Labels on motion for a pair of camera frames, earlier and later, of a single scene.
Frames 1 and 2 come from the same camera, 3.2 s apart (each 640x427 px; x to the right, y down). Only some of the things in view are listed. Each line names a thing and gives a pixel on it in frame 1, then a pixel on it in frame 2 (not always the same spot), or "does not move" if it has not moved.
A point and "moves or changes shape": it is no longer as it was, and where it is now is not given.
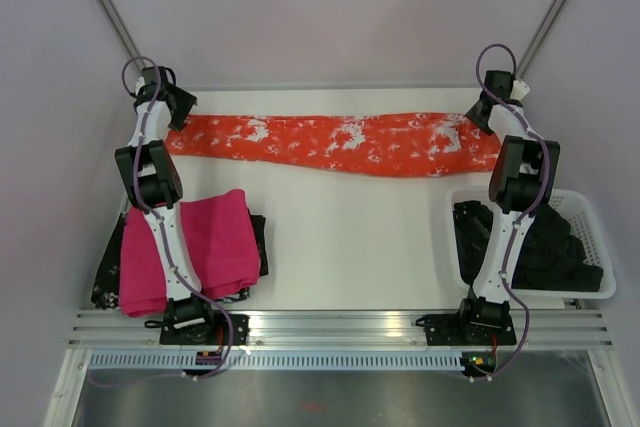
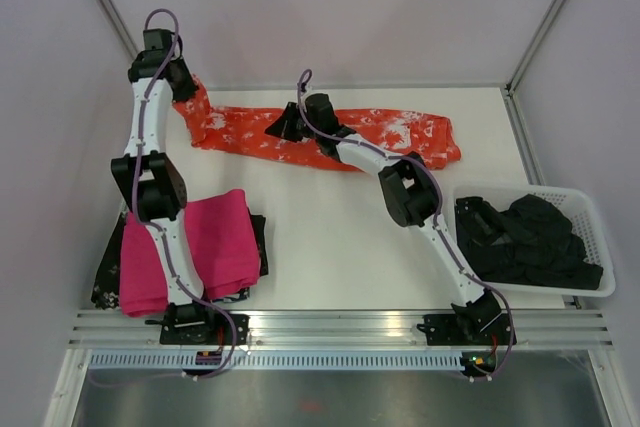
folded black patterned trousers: (106, 289) does not move
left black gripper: (187, 103) → (191, 88)
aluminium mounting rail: (590, 329) does not move
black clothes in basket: (551, 257) does not move
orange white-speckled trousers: (397, 145) moves or changes shape
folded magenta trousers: (222, 245) does not move
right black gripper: (478, 120) → (283, 125)
